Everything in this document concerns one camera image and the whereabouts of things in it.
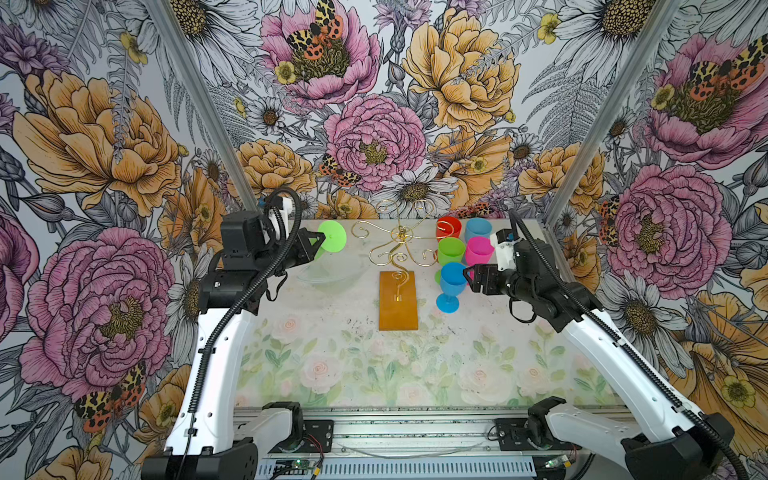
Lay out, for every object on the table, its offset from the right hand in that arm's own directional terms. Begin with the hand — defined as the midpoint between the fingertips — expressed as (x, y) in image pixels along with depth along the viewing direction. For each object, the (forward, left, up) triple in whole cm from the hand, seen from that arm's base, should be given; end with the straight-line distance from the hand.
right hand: (477, 281), depth 75 cm
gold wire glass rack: (+9, +18, +7) cm, 22 cm away
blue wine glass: (+5, +4, -8) cm, 10 cm away
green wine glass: (+18, +3, -10) cm, 21 cm away
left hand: (+2, +36, +12) cm, 38 cm away
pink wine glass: (+14, -4, -6) cm, 16 cm away
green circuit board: (-34, +42, -23) cm, 59 cm away
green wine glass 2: (+5, +34, +12) cm, 36 cm away
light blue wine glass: (+28, -8, -10) cm, 31 cm away
